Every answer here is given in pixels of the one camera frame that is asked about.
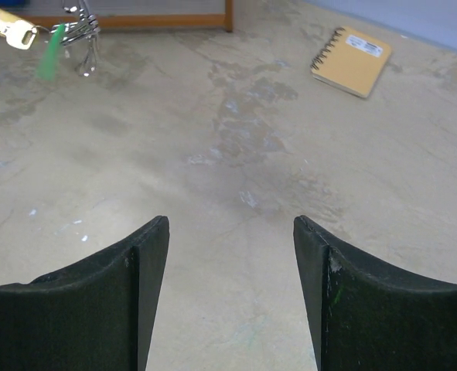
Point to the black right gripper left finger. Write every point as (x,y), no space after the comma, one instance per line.
(95,314)

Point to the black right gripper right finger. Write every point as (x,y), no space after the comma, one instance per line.
(366,314)

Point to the green tag key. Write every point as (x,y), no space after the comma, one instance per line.
(48,63)

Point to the large silver keyring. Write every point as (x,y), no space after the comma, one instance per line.
(85,28)

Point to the yellow tag key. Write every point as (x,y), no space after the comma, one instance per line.
(17,32)

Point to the tan spiral notebook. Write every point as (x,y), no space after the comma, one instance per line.
(351,61)

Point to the orange wooden shelf rack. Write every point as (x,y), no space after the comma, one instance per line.
(221,20)

